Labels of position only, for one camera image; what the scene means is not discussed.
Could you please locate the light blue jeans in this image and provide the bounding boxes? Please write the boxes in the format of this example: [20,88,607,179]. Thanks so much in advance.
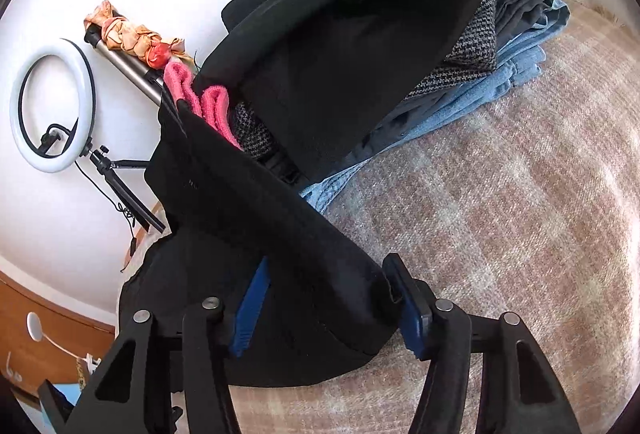
[300,34,546,215]

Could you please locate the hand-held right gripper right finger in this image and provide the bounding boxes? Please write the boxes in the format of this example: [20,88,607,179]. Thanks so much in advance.
[382,253,583,434]

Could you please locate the folded tripod with floral scarf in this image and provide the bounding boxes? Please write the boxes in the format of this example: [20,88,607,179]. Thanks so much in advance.
[84,0,201,70]

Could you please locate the silver folded tripod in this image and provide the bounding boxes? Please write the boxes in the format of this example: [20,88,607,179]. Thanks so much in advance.
[84,26,176,107]

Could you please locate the black ring light cable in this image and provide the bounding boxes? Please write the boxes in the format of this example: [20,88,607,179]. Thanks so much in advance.
[75,161,138,272]

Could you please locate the black pants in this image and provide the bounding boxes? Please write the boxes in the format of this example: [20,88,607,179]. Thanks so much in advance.
[117,0,563,385]

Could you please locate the beige plaid blanket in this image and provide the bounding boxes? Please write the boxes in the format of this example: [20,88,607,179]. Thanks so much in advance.
[220,4,640,434]

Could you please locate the black mini tripod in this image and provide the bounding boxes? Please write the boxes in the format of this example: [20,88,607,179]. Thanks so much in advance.
[75,139,166,232]

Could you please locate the white desk lamp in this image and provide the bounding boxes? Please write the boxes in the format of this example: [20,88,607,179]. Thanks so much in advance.
[25,311,101,367]

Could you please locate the houndstooth grey pants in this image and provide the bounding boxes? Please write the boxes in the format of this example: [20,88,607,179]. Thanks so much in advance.
[230,0,511,160]

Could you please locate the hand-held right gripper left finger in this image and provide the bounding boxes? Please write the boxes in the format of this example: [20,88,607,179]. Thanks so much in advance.
[65,259,273,434]

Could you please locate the white ring light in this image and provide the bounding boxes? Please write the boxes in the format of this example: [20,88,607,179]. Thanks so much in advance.
[9,38,97,174]

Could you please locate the pink fuzzy cloth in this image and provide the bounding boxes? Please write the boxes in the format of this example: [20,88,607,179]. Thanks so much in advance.
[164,61,203,117]
[199,85,243,151]

